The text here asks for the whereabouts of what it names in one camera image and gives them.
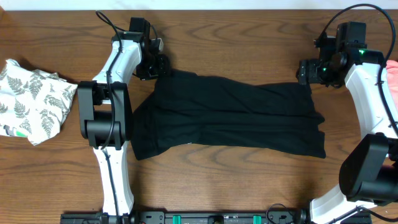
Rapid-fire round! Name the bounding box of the black t-shirt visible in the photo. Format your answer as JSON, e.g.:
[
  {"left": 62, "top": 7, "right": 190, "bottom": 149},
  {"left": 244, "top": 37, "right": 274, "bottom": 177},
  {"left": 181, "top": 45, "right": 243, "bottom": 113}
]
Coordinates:
[{"left": 131, "top": 71, "right": 326, "bottom": 160}]

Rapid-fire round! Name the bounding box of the pink garment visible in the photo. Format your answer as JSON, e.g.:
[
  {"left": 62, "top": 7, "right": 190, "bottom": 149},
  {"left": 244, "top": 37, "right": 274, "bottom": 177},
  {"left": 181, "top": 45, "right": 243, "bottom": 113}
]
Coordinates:
[{"left": 386, "top": 60, "right": 398, "bottom": 108}]

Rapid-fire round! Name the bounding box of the white fern-print fabric bag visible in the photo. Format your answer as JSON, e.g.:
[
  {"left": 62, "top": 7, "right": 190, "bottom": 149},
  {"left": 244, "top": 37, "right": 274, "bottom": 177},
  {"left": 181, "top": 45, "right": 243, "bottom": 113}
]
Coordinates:
[{"left": 1, "top": 59, "right": 77, "bottom": 146}]

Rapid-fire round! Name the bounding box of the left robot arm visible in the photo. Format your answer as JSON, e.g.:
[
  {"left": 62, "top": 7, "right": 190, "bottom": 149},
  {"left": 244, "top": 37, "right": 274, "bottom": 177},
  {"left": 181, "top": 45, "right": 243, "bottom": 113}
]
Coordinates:
[{"left": 77, "top": 30, "right": 165, "bottom": 223}]

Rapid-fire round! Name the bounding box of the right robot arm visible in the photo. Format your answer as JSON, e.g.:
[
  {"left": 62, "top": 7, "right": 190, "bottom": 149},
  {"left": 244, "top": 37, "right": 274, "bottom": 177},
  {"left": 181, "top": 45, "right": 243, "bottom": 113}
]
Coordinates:
[{"left": 295, "top": 49, "right": 397, "bottom": 223}]

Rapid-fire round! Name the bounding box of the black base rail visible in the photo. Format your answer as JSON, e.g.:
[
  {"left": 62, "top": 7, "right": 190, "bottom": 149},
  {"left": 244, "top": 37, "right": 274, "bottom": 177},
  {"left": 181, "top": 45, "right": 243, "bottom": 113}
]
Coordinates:
[{"left": 60, "top": 208, "right": 313, "bottom": 224}]

